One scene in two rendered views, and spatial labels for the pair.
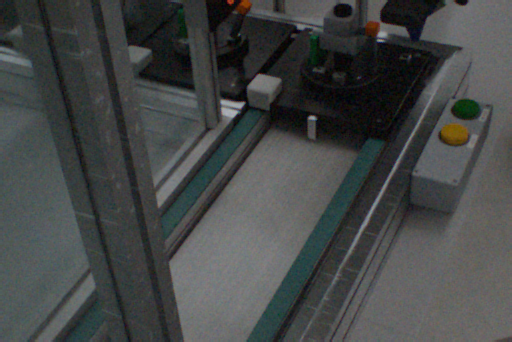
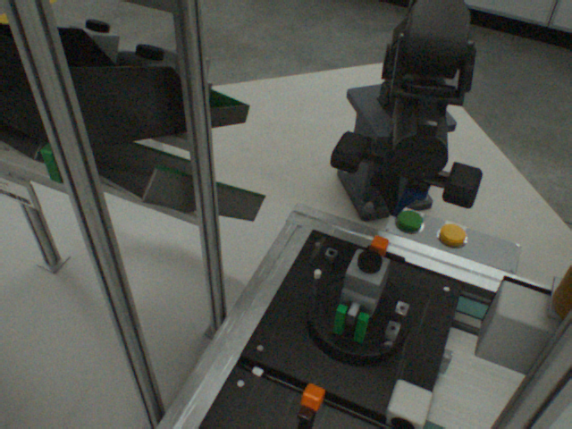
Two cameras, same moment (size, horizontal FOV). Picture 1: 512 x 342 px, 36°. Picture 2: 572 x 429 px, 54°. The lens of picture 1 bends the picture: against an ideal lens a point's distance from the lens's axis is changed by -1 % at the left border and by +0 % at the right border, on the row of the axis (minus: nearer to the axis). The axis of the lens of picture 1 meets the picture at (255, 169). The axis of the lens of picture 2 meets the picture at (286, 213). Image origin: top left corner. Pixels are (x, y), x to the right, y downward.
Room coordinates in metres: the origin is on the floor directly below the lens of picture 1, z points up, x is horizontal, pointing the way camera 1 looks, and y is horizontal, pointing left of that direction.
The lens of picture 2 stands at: (1.27, 0.27, 1.61)
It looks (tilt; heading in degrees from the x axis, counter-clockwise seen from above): 45 degrees down; 263
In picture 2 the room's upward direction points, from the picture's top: 2 degrees clockwise
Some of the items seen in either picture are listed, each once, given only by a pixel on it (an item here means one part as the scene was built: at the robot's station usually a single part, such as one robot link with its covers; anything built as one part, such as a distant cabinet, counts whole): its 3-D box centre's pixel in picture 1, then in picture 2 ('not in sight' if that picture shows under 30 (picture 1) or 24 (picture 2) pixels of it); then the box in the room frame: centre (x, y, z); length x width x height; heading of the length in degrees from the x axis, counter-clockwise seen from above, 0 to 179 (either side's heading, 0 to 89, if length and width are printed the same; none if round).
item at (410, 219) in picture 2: (466, 110); (409, 222); (1.00, -0.34, 0.96); 0.04 x 0.04 x 0.02
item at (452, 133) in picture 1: (454, 135); (452, 236); (0.94, -0.30, 0.96); 0.04 x 0.04 x 0.02
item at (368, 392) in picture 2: (342, 78); (357, 321); (1.11, -0.16, 0.96); 0.24 x 0.24 x 0.02; 61
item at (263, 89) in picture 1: (264, 92); (407, 407); (1.08, -0.02, 0.97); 0.05 x 0.05 x 0.04; 61
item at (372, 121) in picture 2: not in sight; (391, 150); (0.99, -0.52, 0.96); 0.15 x 0.15 x 0.20; 12
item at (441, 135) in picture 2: not in sight; (428, 102); (1.06, -0.22, 1.27); 0.12 x 0.08 x 0.11; 75
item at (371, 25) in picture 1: (367, 43); (374, 264); (1.09, -0.20, 1.04); 0.04 x 0.02 x 0.08; 61
